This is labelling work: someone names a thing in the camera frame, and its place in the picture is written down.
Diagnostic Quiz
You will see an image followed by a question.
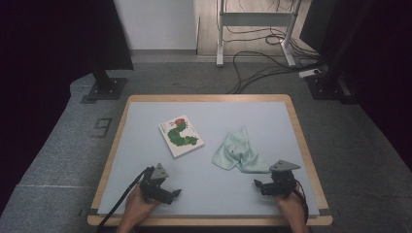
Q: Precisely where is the black curtain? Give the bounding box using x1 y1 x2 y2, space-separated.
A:
299 0 412 171
0 0 135 216

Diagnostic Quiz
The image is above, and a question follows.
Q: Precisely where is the pale green cloth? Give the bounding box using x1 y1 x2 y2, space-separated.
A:
212 125 272 175

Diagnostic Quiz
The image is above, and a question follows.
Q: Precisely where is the black stand with base plate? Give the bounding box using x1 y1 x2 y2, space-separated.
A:
304 0 360 105
85 56 128 101

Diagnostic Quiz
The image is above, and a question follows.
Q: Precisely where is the person's left hand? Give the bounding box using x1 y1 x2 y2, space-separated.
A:
123 185 160 225

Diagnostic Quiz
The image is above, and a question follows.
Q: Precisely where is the grey floor socket plate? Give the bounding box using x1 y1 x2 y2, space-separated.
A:
90 117 113 139

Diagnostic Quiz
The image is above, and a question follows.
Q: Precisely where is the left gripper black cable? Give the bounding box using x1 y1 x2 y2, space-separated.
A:
96 166 155 231

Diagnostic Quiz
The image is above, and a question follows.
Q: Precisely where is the black table corner bracket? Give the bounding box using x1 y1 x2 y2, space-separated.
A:
79 208 99 218
318 208 340 218

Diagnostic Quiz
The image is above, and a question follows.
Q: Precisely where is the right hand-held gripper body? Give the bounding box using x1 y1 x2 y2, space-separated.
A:
262 159 301 198

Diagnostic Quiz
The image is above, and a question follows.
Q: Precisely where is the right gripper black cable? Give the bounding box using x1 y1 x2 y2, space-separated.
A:
293 180 310 225

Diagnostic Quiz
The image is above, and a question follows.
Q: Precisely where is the wooden table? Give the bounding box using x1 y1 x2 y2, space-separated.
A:
86 93 333 227

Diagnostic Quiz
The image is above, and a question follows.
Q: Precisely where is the white desk frame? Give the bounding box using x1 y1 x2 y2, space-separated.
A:
216 0 304 68

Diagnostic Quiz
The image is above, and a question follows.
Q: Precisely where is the bundle of black floor cables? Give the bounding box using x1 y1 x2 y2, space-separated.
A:
224 0 325 95

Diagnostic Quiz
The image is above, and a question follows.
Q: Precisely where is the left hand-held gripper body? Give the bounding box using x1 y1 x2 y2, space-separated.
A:
139 162 175 206

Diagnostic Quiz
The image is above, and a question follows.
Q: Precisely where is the white caterpillar picture book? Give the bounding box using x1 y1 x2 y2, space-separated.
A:
157 114 206 159

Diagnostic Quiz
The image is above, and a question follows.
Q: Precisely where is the person's right hand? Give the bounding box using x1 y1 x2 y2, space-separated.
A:
276 189 307 225

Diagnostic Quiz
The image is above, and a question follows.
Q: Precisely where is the white power strip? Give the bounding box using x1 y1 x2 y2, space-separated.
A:
297 68 322 79

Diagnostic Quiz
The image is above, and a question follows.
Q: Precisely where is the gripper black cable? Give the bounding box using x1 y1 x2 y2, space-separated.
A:
96 166 155 231
293 180 310 225

